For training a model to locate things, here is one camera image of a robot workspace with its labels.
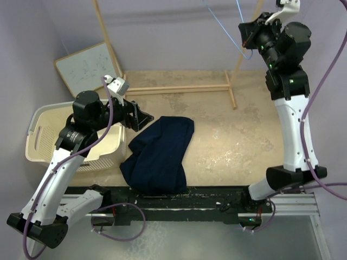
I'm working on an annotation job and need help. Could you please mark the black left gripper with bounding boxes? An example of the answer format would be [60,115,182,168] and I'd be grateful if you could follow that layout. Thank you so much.
[91,92,153,131]

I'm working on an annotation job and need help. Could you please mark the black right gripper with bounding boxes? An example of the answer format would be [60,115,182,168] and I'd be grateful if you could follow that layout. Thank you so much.
[240,11,285,69]

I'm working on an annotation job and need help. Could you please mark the navy blue t shirt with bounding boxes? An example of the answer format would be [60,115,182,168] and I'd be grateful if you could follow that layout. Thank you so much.
[120,116,195,195]

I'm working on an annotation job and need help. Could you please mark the light blue wire hanger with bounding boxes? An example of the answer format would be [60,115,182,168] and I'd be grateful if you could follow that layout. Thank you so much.
[202,0,253,60]

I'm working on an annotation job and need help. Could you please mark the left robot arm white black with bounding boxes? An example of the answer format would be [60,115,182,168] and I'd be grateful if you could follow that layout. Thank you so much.
[7,90,154,252]

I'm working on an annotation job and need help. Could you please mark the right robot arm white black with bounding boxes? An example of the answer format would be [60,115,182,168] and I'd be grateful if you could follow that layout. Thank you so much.
[239,12,327,212]

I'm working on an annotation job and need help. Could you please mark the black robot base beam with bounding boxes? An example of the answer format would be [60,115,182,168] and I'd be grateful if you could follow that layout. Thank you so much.
[65,185,274,225]

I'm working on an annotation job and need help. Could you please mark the wooden clothes rack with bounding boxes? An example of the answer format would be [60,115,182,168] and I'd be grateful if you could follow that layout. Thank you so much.
[92,1,251,109]

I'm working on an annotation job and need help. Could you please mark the cream plastic laundry basket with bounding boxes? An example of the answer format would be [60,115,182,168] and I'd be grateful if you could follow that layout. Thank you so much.
[25,102,126,172]

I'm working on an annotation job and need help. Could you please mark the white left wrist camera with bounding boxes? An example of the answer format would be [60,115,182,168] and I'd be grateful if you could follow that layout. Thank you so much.
[104,75,130,106]

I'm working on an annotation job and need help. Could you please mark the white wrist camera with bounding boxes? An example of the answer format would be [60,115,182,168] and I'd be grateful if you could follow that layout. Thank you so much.
[104,75,130,106]
[265,0,300,25]

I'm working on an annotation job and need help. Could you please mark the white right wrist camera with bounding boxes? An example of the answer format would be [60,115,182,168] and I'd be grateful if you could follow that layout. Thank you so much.
[265,0,300,25]

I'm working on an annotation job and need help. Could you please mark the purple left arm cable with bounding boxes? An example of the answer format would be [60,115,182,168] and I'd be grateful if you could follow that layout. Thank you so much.
[22,76,114,260]

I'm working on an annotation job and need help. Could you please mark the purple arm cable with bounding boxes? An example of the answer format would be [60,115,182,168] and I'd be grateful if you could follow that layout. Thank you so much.
[22,76,114,260]
[242,0,347,233]

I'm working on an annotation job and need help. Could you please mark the small whiteboard wooden frame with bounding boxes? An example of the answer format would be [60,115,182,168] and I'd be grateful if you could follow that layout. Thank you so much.
[54,42,123,97]

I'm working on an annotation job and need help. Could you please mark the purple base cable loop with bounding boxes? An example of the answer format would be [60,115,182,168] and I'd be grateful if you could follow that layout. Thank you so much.
[91,202,148,242]

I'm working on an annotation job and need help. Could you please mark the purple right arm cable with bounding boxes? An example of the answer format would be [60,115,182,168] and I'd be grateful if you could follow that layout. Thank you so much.
[242,0,347,233]

